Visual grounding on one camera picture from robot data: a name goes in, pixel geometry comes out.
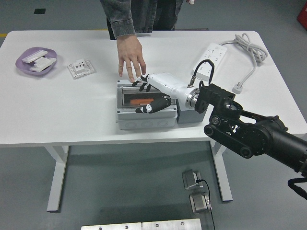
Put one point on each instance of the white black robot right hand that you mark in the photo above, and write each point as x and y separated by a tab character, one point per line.
165	82

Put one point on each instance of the person's hand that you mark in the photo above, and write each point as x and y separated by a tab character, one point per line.
130	52

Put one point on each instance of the orange cylinder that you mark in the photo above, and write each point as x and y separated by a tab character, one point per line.
139	101

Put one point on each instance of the grey junction box clear lid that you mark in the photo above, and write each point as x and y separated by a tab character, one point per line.
144	119

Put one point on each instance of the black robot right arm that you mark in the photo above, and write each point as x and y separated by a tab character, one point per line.
259	134

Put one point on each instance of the grey cube with round hole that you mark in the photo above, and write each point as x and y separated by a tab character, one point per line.
189	116

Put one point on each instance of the person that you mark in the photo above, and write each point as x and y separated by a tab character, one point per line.
144	14

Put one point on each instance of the white power strip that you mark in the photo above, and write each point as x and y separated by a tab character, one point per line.
216	55

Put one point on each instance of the dark floor sign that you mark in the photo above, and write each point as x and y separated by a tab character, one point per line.
192	29

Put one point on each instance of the wide white plastic part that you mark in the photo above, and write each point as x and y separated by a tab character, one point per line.
44	65

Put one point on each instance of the small white plastic part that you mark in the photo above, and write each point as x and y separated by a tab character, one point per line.
40	61

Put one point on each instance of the long white plastic bar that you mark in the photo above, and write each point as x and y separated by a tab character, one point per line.
33	57

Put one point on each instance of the metal foot pedal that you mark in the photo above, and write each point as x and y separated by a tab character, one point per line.
199	202
190	179

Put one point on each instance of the purple tray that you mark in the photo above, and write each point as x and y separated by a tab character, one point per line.
26	67

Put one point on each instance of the white table leg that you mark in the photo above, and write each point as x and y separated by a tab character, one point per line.
55	177
223	172

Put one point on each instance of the yellow floor tape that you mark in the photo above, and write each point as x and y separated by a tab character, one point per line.
3	35

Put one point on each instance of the silver metal plate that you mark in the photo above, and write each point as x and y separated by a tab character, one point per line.
110	226
170	224

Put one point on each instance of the red object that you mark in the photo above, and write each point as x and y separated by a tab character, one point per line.
302	15

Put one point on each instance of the white wall socket panel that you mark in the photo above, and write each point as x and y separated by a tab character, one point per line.
80	68

